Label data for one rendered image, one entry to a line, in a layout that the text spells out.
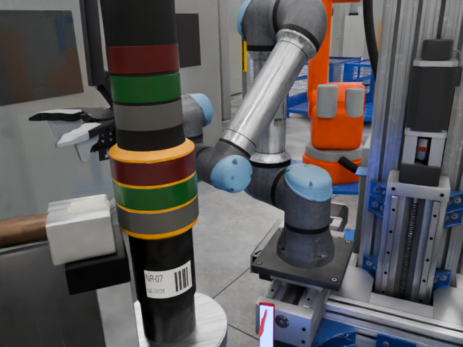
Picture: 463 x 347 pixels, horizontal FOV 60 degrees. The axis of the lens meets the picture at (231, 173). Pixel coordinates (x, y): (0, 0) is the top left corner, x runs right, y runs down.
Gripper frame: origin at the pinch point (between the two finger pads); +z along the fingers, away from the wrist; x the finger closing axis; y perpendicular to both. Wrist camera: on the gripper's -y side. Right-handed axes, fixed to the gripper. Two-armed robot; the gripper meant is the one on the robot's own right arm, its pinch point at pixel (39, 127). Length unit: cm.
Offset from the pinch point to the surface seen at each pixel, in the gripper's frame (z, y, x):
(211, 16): -279, 21, 321
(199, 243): -137, 166, 138
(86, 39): 10, -23, -51
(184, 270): 8, -11, -56
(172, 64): 7, -22, -55
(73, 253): 13, -13, -54
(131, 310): 11, -9, -55
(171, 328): 9, -8, -56
